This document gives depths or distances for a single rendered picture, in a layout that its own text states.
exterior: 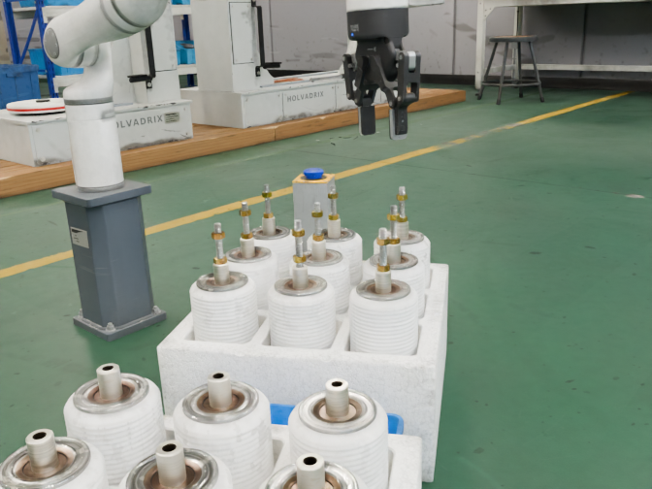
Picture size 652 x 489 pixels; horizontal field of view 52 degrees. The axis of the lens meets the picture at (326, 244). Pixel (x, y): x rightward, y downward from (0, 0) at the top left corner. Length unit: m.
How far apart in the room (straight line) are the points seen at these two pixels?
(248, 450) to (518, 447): 0.51
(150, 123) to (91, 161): 1.88
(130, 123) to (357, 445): 2.69
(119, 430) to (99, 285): 0.76
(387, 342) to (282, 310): 0.15
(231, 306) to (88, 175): 0.55
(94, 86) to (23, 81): 4.15
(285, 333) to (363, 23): 0.42
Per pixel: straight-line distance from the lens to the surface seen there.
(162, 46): 3.37
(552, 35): 6.13
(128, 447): 0.72
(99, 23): 1.25
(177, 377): 1.00
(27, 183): 2.91
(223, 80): 3.70
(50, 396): 1.30
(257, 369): 0.94
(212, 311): 0.96
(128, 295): 1.46
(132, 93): 3.40
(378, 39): 0.84
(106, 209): 1.39
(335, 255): 1.06
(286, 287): 0.95
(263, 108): 3.71
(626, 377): 1.30
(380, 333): 0.91
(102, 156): 1.40
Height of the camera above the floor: 0.61
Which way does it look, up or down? 18 degrees down
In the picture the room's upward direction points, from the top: 2 degrees counter-clockwise
